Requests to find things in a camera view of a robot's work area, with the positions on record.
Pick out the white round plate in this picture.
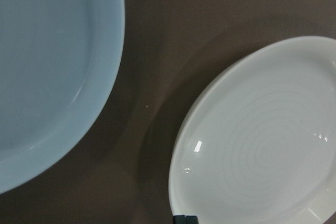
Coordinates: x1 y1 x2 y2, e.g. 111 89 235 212
167 36 336 224

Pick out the pale grey-blue round plate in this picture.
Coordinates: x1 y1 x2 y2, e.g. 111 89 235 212
0 0 125 195

